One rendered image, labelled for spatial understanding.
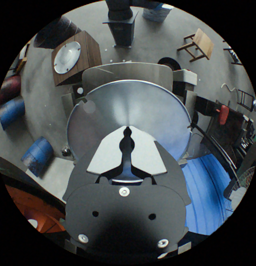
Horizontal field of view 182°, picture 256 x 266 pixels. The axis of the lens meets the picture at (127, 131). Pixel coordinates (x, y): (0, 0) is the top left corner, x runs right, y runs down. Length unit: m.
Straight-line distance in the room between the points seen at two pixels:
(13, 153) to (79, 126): 3.27
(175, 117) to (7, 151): 3.43
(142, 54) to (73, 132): 0.94
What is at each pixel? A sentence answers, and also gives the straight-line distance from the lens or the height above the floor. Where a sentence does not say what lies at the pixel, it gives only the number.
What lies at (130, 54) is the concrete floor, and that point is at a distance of 0.97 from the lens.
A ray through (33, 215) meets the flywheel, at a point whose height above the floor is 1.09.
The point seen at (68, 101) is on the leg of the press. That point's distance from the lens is 0.35.
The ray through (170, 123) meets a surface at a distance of 0.15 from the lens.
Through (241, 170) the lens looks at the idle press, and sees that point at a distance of 1.39.
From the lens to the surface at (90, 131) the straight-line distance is 0.15.
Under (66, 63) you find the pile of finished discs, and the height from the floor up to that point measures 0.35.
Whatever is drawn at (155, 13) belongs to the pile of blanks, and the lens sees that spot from 1.25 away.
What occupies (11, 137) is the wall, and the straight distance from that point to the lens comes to 3.32.
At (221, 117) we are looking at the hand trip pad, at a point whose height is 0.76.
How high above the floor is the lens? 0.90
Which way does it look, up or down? 57 degrees down
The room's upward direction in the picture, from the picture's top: 177 degrees counter-clockwise
